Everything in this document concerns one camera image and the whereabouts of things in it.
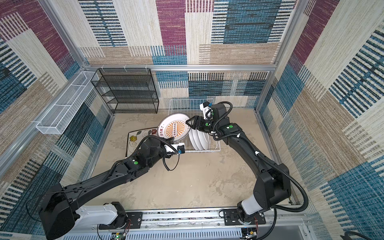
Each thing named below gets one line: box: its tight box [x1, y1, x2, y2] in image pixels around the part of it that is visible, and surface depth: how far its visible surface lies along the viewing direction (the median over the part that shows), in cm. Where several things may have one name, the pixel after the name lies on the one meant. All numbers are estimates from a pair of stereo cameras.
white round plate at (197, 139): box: [192, 129, 204, 151], surface depth 87 cm
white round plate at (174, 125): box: [157, 112, 191, 142], surface depth 84 cm
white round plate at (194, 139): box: [188, 128, 200, 151], surface depth 87 cm
